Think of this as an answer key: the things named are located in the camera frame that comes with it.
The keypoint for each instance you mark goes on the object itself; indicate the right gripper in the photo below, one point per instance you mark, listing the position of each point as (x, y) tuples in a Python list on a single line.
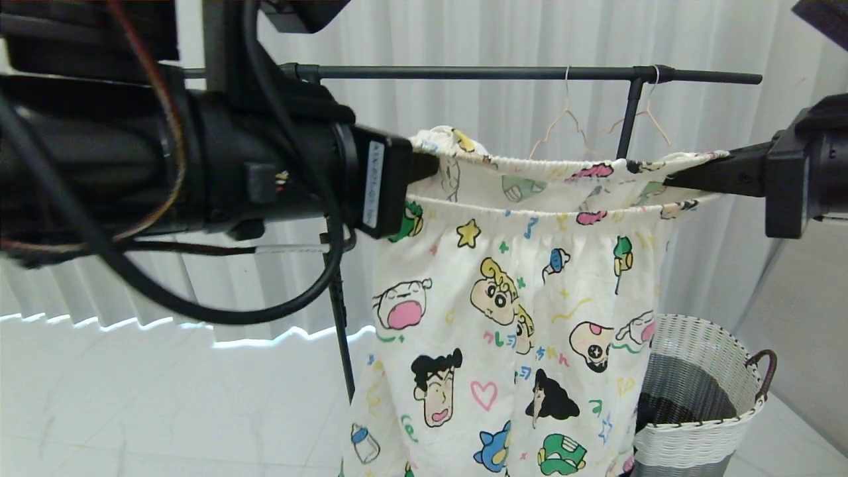
[(815, 165)]

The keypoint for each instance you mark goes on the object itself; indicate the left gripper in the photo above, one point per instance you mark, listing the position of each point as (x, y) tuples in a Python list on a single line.
[(298, 165)]

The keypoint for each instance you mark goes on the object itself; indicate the pink clothes hanger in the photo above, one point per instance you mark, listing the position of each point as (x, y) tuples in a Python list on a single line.
[(567, 93), (650, 89)]

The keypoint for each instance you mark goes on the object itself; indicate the cream printed garment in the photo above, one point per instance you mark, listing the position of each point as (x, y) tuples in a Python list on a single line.
[(530, 278)]

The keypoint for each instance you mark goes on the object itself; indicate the black clothes rack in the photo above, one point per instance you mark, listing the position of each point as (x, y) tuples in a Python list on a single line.
[(464, 71)]

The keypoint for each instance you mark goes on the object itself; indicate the white laundry basket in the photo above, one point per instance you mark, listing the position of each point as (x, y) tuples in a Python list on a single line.
[(695, 444)]

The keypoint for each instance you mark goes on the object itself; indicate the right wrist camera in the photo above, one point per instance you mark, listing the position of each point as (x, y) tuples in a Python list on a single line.
[(825, 16)]

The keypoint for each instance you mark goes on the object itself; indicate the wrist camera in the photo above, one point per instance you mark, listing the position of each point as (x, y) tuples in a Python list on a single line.
[(825, 16), (305, 13)]

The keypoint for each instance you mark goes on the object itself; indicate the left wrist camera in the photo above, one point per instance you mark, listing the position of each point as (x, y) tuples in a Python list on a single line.
[(305, 13)]

